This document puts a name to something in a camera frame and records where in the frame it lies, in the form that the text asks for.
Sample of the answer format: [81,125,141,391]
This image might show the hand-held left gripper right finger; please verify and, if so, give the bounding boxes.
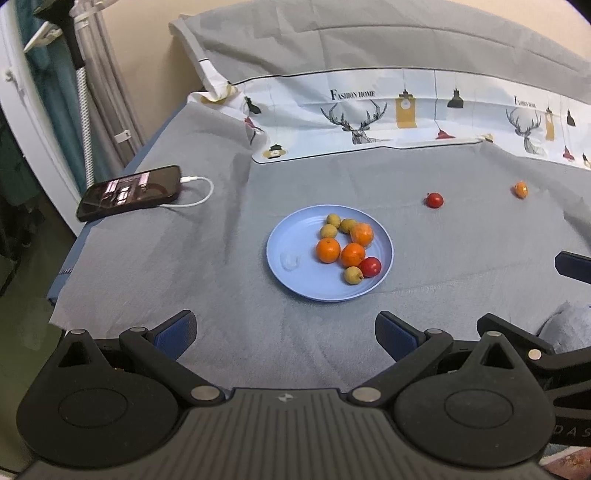
[346,311,525,408]

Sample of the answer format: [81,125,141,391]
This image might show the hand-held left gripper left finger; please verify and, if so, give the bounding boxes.
[58,310,227,408]

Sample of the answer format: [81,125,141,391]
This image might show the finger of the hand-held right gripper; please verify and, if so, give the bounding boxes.
[554,250,591,280]
[477,313,591,374]

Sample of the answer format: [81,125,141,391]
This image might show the plastic orange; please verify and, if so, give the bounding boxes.
[350,223,375,247]

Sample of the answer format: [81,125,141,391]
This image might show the large orange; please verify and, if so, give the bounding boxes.
[316,237,341,264]

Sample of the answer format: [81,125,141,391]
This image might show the blue plate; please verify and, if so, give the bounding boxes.
[266,204,394,303]

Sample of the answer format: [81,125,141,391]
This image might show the grey cloth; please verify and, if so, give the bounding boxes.
[534,301,591,354]

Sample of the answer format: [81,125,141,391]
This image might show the grey bed sheet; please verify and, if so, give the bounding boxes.
[48,102,591,393]

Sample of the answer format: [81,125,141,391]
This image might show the blue mattress sheet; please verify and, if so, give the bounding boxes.
[46,105,190,324]

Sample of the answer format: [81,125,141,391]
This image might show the black smartphone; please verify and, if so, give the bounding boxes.
[76,165,183,223]

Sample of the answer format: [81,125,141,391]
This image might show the black and white pole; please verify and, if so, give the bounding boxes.
[34,0,95,185]

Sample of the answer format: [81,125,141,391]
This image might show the teal hanging clothes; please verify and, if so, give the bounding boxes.
[14,0,93,185]

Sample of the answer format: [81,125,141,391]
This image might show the deer printed blanket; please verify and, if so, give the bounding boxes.
[167,0,591,172]

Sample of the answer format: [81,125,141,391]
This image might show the white charging cable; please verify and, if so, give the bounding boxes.
[159,174,214,209]

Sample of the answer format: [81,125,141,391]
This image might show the white wardrobe frame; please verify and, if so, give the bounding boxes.
[0,0,89,237]

